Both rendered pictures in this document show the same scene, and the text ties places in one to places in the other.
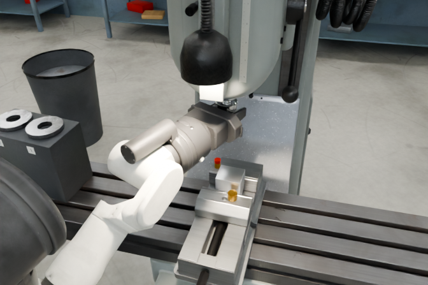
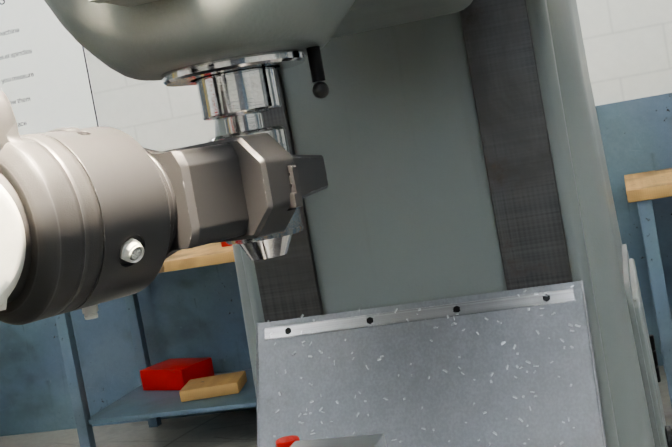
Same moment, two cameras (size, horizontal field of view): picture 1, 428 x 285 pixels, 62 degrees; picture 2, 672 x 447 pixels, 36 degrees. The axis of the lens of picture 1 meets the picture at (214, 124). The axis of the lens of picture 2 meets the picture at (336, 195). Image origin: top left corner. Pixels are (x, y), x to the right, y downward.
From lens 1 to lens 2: 39 cm
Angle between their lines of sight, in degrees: 31
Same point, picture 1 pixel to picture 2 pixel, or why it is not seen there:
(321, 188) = not seen: outside the picture
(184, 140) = (43, 148)
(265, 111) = (480, 350)
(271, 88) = (481, 270)
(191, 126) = (83, 133)
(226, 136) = (240, 203)
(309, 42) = (554, 84)
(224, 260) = not seen: outside the picture
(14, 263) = not seen: outside the picture
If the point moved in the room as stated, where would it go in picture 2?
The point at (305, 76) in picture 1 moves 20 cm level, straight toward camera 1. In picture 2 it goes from (576, 199) to (555, 229)
